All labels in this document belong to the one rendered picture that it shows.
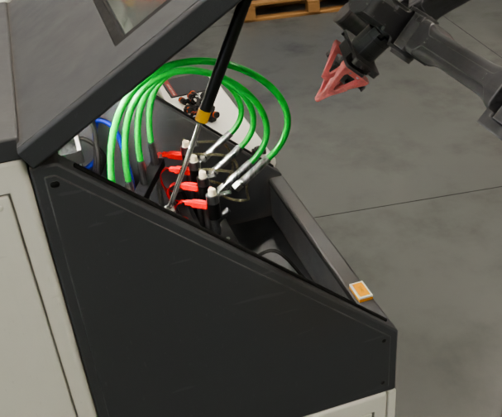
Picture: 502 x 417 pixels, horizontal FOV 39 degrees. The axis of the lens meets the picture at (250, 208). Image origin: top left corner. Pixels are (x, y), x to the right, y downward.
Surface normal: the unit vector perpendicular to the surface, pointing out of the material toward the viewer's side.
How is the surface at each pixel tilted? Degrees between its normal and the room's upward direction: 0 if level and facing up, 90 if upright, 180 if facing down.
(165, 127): 90
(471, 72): 52
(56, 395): 90
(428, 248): 0
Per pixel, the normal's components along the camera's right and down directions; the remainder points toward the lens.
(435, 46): -0.82, -0.42
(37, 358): 0.30, 0.50
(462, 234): -0.07, -0.84
